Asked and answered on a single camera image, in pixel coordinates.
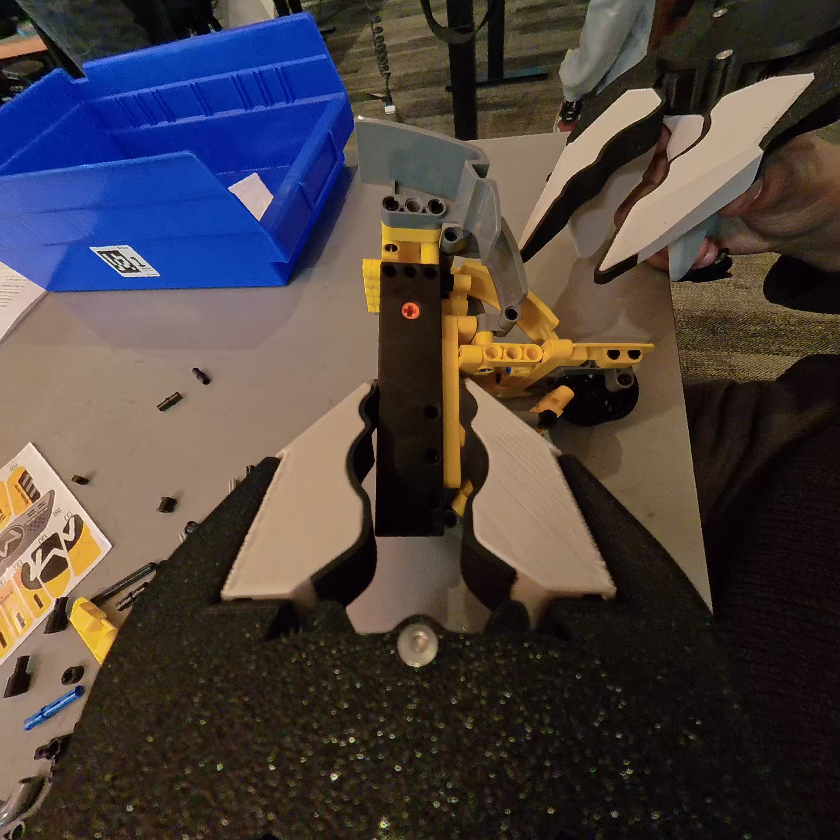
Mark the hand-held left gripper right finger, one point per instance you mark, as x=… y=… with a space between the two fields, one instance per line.
x=541 y=525

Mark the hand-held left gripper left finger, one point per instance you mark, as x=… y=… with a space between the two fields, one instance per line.
x=302 y=525

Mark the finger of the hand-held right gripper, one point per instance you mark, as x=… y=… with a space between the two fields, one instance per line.
x=590 y=151
x=709 y=184

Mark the yellow brick vehicle model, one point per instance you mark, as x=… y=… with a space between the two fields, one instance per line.
x=410 y=394

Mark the person's right hand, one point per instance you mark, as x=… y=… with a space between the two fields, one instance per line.
x=800 y=197

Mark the black bush connector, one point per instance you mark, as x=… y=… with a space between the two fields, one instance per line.
x=167 y=505

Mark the black desk leg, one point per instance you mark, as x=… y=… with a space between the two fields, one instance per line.
x=464 y=65

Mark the short black connector pin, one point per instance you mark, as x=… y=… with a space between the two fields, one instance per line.
x=201 y=375

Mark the long black connector pin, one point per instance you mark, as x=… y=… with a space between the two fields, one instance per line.
x=169 y=401

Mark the pile of brick parts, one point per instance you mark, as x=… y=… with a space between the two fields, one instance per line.
x=92 y=623

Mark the yellow black sticker sheet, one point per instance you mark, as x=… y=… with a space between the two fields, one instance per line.
x=52 y=525

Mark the white paper slip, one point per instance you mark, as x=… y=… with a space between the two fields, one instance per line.
x=250 y=195

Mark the blue plastic bin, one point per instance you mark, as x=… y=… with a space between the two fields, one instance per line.
x=151 y=216

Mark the printed paper sheet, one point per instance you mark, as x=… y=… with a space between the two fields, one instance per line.
x=16 y=302

